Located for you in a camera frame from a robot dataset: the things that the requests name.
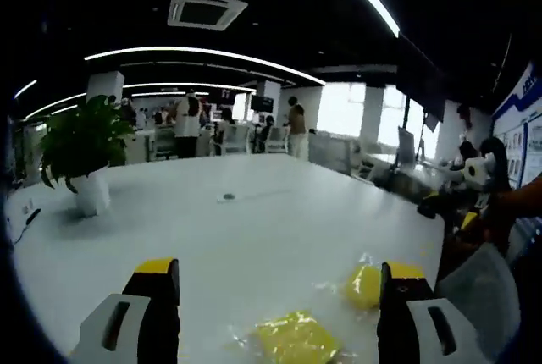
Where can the curved ceiling light strip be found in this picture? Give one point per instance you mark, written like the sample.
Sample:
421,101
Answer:
203,51

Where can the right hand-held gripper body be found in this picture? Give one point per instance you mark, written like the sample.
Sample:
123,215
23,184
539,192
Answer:
478,171

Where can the white background desk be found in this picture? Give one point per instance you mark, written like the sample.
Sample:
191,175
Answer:
144,148

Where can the round yellow silicone block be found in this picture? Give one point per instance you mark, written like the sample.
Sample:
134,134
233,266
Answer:
362,288

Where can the ceiling air conditioner vent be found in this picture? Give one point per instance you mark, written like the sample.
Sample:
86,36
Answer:
207,12

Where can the blue white wall poster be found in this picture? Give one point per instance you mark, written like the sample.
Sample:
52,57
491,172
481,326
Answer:
523,135

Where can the green potted plant white pot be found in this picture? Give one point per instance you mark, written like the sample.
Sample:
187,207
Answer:
91,194

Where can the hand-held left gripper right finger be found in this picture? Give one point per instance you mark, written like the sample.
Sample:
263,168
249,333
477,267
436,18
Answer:
402,317

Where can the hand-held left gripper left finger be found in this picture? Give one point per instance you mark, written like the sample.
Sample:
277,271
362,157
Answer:
156,309

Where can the white office chair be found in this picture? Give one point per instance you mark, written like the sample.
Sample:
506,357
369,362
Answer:
235,137
330,152

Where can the dark wall screen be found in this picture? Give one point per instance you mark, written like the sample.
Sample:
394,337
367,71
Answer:
224,94
262,103

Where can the square yellow silicone block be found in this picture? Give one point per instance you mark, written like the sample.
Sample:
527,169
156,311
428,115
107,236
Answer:
296,338

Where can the grey mesh office chair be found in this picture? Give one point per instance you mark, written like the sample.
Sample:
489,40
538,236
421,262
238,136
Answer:
478,292

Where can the person's right hand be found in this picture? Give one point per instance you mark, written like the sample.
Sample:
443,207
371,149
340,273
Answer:
497,224

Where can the grey standing monitor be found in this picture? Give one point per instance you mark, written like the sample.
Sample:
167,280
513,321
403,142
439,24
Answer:
405,144

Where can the small white adapter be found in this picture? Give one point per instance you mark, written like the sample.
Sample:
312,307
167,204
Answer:
27,206

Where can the black hanging monitor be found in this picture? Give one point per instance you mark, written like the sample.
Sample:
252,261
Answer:
421,84

